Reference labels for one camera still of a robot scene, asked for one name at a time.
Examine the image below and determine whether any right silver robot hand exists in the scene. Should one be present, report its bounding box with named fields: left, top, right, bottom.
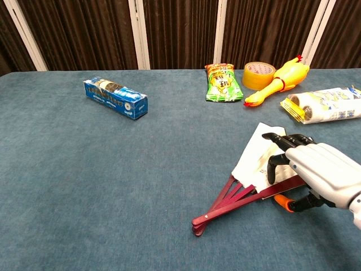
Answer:
left=261, top=132, right=361, bottom=213

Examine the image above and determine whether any red ribbed paper folding fan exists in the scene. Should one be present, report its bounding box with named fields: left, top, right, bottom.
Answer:
left=191, top=122, right=315, bottom=237

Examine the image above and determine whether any white yellow snack bag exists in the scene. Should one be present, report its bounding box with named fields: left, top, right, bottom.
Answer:
left=280, top=86, right=361, bottom=125

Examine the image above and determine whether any yellow rubber chicken toy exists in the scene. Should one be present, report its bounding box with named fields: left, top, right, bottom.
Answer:
left=244, top=55, right=311, bottom=108

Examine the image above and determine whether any yellowish packing tape roll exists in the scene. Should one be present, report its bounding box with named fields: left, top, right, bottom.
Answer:
left=243, top=62, right=276, bottom=91

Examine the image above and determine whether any green orange snack bag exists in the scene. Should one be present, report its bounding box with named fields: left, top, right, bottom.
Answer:
left=204, top=63, right=244, bottom=103

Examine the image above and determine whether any blue felt table cover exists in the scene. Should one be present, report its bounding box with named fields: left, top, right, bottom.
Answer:
left=0, top=68, right=361, bottom=271

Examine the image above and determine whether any blue cookie box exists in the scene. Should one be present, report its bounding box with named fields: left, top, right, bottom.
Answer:
left=83, top=76, right=149, bottom=120

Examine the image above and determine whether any brown pleated curtain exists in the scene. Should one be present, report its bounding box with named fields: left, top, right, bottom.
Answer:
left=0, top=0, right=361, bottom=77

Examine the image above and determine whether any white frame post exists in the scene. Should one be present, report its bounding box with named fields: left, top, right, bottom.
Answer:
left=301, top=0, right=329, bottom=67
left=2, top=0, right=49, bottom=72
left=213, top=0, right=228, bottom=65
left=128, top=0, right=151, bottom=71

